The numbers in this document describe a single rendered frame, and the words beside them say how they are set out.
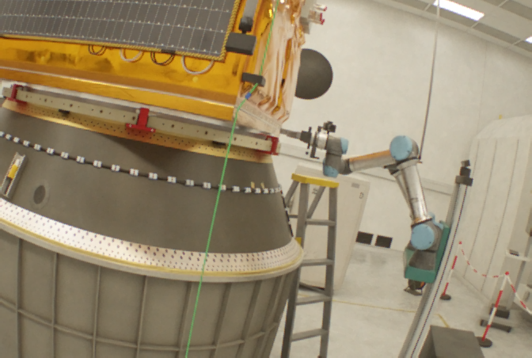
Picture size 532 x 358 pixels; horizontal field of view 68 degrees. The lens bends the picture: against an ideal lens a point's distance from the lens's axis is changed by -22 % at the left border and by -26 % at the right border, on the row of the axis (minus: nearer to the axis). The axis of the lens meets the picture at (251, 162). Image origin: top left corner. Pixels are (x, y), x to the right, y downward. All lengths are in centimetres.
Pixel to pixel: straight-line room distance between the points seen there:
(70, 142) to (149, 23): 60
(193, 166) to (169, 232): 31
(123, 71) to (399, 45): 886
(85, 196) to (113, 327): 55
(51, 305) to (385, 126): 877
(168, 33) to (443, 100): 899
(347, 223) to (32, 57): 469
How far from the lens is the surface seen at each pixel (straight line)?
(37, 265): 194
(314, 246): 599
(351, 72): 1003
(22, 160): 204
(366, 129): 994
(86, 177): 193
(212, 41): 168
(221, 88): 169
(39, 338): 210
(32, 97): 218
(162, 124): 198
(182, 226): 195
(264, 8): 177
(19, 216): 196
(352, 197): 592
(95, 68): 188
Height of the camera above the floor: 172
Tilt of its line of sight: 3 degrees down
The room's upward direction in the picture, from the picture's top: 13 degrees clockwise
